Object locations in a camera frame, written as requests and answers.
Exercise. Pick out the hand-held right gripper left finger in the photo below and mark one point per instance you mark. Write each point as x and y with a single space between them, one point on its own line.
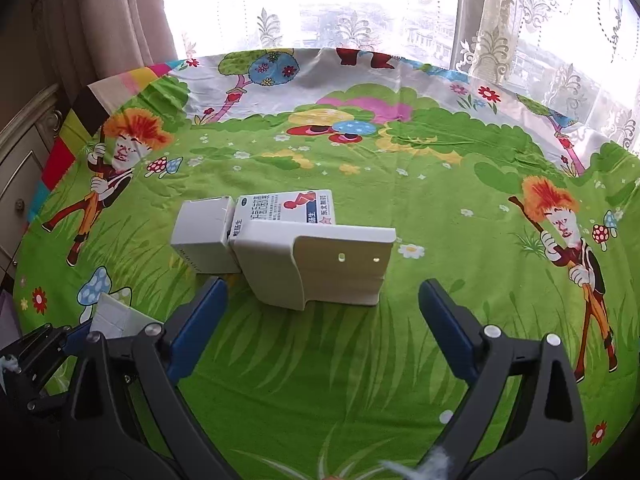
197 325

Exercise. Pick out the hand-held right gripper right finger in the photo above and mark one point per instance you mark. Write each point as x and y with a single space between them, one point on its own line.
445 325

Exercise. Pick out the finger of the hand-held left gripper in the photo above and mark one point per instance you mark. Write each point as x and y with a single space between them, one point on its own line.
50 392
75 340

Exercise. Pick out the white glossy box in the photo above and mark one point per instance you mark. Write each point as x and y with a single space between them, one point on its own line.
117 317

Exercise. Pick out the purple cardboard box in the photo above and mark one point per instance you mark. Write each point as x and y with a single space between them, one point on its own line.
7 315

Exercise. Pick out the white plastic bracket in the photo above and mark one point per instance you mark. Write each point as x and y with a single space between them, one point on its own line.
325 270

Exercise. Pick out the small plain white box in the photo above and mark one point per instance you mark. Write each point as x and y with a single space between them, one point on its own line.
200 240

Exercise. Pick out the green cartoon printed tablecloth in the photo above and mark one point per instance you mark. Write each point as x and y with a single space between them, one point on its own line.
425 200

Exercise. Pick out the white medicine box red mark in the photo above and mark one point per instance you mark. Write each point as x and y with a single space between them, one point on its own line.
285 207

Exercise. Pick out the white ornate cabinet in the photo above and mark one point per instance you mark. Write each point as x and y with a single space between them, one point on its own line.
20 185

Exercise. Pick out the white lace curtain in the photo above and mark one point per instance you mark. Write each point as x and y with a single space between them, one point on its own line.
500 20

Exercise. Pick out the brown curtain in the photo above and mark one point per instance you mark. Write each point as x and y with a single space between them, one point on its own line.
100 20

